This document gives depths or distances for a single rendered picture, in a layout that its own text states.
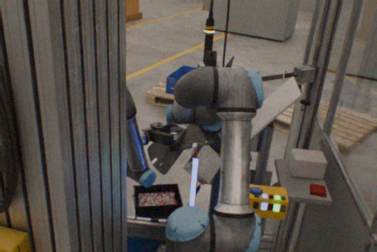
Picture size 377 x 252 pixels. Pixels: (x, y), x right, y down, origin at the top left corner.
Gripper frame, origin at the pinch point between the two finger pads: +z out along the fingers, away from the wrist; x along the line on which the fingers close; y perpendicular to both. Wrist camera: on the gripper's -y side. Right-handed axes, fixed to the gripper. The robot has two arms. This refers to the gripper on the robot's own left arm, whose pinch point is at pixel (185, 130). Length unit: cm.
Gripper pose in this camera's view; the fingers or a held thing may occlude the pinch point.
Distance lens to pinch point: 174.4
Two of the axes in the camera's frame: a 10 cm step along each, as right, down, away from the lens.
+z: 8.5, -1.7, 5.0
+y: -5.3, -3.1, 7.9
